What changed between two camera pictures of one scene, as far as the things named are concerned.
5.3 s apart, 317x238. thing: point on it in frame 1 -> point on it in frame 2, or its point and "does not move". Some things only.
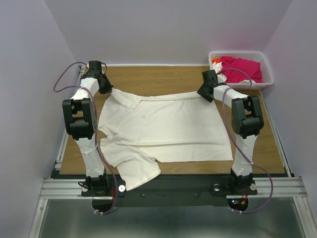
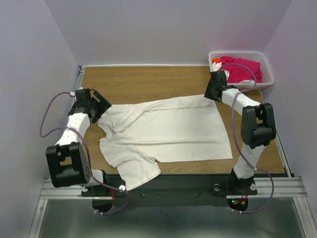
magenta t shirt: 237,69 does not move
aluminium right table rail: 279,144 does not move
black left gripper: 108,89 -> 103,105
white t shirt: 142,132 does not move
